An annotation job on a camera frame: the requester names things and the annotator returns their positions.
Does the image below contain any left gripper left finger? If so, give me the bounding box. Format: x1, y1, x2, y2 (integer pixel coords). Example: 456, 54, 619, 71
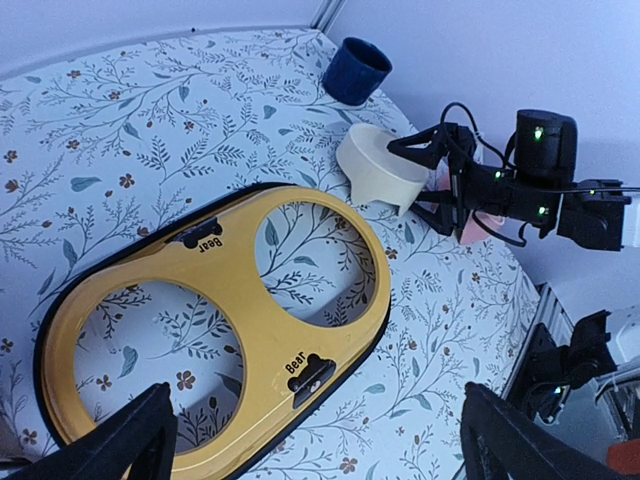
1, 382, 178, 479

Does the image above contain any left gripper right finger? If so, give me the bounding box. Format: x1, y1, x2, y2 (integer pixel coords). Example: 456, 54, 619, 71
460, 382, 639, 480

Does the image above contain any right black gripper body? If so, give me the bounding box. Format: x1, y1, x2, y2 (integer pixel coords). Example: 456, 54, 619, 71
439, 124, 478, 238

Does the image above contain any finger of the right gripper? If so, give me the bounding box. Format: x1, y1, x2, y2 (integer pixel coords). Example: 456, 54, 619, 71
387, 126, 449, 170
412, 192, 457, 236

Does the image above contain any cream pet bowl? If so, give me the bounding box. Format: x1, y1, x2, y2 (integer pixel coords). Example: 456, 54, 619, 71
336, 123, 429, 216

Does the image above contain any yellow pet bowl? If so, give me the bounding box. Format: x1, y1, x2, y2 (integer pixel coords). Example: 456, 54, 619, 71
33, 183, 391, 479

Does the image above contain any pink pet bowl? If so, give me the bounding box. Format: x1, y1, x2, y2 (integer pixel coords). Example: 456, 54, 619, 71
436, 174, 505, 246

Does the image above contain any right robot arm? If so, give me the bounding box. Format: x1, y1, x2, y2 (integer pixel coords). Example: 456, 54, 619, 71
387, 109, 639, 252

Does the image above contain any dark blue mug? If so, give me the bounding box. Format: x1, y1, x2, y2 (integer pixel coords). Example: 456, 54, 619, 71
322, 37, 393, 106

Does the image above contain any right aluminium frame post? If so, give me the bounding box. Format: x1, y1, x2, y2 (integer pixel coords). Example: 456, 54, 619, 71
309, 0, 346, 34

